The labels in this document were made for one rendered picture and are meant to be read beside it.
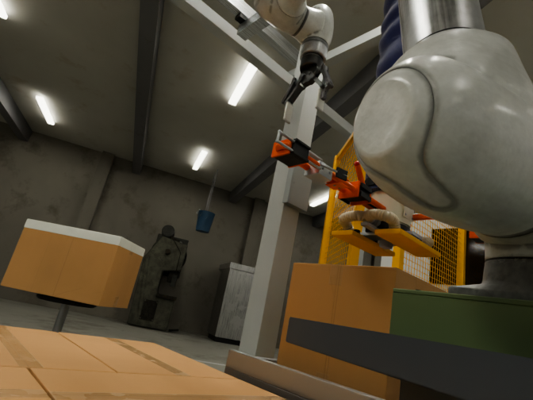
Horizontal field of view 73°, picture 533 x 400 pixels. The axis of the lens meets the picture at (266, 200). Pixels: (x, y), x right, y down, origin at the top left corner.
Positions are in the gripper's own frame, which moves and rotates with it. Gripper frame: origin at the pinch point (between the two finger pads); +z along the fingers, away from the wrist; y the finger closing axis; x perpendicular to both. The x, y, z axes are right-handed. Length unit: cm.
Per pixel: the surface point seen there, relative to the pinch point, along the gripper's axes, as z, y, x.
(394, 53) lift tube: -57, -1, -47
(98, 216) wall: -96, 887, -203
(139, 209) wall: -140, 854, -283
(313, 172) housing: 16.6, -0.3, -9.2
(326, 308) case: 56, 2, -28
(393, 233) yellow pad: 27, -10, -43
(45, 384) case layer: 82, 8, 45
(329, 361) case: 71, -2, -28
